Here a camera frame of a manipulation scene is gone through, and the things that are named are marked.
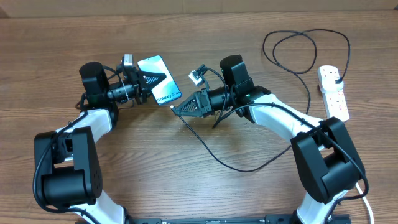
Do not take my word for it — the smartphone with blue screen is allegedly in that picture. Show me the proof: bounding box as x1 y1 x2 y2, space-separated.
137 55 182 105

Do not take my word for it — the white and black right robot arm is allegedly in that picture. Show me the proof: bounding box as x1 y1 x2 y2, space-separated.
171 55 369 223

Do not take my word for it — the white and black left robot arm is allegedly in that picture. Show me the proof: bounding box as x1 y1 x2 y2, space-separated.
32 62 167 223

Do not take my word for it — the white charger plug adapter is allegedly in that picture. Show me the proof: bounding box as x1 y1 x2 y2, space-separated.
319 76 344 94

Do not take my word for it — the white power strip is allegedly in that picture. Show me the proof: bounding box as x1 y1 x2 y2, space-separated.
317 65 351 123

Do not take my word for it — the white power strip cord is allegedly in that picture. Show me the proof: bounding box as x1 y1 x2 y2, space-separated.
354 182 375 224

